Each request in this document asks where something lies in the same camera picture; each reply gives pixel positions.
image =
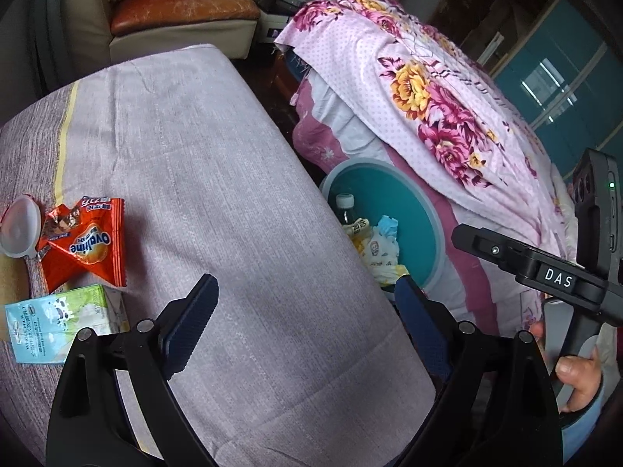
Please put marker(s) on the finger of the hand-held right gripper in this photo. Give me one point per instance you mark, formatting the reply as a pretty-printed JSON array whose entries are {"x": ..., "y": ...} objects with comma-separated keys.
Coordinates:
[{"x": 486, "y": 248}]

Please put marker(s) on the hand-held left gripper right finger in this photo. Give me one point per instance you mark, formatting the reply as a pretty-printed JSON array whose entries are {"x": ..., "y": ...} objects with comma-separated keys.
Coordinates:
[{"x": 418, "y": 321}]

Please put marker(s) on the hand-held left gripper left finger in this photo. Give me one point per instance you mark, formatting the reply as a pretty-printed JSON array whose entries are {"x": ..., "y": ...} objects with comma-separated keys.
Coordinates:
[{"x": 190, "y": 326}]

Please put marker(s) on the white yellow snack wrapper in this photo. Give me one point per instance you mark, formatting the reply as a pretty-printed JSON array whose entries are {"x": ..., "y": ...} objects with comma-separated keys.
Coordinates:
[{"x": 382, "y": 253}]

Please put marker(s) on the teal round bin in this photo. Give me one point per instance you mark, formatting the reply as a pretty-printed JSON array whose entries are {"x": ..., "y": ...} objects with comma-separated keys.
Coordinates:
[{"x": 413, "y": 204}]

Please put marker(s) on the blue snack wrapper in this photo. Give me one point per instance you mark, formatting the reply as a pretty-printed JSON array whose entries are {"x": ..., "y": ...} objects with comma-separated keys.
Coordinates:
[{"x": 388, "y": 226}]

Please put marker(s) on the clear plastic bottle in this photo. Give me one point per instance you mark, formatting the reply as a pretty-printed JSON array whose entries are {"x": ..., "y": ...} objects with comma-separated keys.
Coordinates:
[{"x": 345, "y": 209}]

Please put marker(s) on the person's right hand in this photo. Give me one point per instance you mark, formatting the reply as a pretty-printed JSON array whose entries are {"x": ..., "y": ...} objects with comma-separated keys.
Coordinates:
[{"x": 584, "y": 379}]

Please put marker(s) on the orange snack packet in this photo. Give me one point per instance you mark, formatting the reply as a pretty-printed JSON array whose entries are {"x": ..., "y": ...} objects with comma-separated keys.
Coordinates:
[{"x": 82, "y": 248}]

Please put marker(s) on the blue green milk carton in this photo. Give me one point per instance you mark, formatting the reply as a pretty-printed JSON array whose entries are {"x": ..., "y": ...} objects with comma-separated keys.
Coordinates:
[{"x": 53, "y": 321}]

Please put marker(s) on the pink floral blanket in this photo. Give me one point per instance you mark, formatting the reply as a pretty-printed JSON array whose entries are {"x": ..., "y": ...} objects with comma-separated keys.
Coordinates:
[{"x": 438, "y": 107}]

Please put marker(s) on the teal glass cabinet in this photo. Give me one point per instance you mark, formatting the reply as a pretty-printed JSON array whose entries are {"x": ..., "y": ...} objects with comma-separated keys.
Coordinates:
[{"x": 535, "y": 82}]

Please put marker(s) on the grey pink tablecloth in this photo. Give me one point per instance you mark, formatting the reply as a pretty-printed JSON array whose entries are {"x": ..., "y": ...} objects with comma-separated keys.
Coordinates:
[{"x": 194, "y": 155}]

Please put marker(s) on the clear plastic lid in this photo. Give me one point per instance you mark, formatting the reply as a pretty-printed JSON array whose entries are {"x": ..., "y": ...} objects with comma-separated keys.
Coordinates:
[{"x": 19, "y": 226}]

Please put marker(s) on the pink white quilt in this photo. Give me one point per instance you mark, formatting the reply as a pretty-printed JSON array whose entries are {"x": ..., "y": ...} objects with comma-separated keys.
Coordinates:
[{"x": 321, "y": 136}]

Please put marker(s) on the dark wooden cabinet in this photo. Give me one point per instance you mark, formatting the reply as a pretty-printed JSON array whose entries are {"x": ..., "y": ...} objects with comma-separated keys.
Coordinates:
[{"x": 462, "y": 9}]

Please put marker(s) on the cream leather sofa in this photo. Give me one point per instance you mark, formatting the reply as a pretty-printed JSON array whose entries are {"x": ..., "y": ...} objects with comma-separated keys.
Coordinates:
[{"x": 185, "y": 44}]

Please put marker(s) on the orange leather cushion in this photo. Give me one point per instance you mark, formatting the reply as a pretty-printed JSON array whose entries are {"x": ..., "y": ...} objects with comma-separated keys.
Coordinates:
[{"x": 185, "y": 7}]

